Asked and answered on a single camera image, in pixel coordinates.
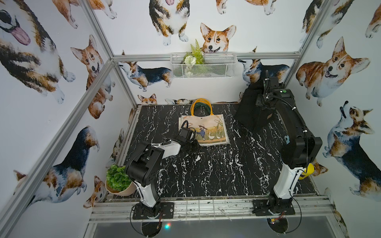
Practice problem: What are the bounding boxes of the artificial fern and white flower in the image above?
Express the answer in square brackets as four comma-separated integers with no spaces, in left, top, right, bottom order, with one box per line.
[183,40,205,77]

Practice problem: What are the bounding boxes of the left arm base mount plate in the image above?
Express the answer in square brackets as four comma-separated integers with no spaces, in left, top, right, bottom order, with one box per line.
[133,202,175,220]

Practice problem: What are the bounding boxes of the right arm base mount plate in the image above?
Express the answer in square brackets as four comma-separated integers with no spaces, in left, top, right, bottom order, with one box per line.
[252,199,296,216]

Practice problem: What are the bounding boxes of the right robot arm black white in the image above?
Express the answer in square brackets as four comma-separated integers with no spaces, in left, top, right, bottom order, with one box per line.
[256,76,322,214]

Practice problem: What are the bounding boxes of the light blue dustpan scoop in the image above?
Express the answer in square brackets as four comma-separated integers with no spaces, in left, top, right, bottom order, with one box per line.
[284,135,290,144]

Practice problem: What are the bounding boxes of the black canvas tote bag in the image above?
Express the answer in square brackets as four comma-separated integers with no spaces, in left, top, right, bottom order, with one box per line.
[234,77,284,133]

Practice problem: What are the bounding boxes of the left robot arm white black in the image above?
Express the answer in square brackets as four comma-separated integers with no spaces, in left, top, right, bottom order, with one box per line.
[125,128,197,209]

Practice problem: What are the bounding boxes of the white wire wall basket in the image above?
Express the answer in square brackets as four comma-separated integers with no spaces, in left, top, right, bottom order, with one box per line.
[170,53,238,79]

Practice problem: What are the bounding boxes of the potted green plant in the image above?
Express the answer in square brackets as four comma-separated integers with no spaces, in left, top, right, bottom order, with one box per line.
[106,165,137,196]

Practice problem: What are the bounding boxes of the cream tote bag yellow handles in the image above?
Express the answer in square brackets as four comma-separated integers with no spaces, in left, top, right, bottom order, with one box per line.
[179,98,230,146]

